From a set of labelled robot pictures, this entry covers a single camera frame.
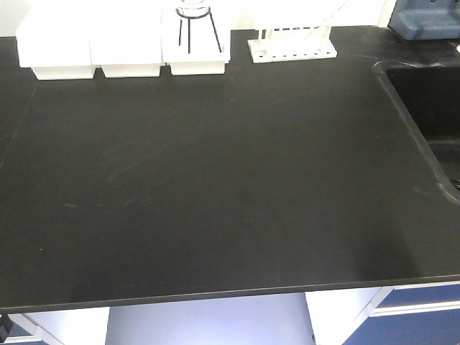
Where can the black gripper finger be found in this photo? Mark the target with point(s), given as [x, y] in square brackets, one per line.
[6, 326]

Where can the left blue cabinet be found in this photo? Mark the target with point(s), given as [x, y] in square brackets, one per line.
[82, 326]

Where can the blue cabinet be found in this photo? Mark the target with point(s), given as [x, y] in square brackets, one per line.
[403, 314]
[82, 326]

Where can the left white storage bin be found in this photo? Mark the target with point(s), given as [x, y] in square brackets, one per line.
[53, 46]

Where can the white storage bin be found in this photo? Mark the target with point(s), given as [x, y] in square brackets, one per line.
[196, 64]
[53, 46]
[127, 45]

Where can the middle white storage bin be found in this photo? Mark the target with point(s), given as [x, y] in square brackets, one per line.
[127, 45]

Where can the right white storage bin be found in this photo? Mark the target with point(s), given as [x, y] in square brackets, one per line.
[196, 64]

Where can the white test tube rack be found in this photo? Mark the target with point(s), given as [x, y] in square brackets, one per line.
[293, 30]

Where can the right blue cabinet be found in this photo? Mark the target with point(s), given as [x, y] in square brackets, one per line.
[403, 314]

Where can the black lab sink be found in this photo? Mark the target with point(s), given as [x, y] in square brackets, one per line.
[426, 96]

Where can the blue-grey lab appliance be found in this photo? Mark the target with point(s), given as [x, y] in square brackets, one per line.
[425, 20]

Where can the black wire tripod stand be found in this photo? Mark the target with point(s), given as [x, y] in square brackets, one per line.
[198, 31]

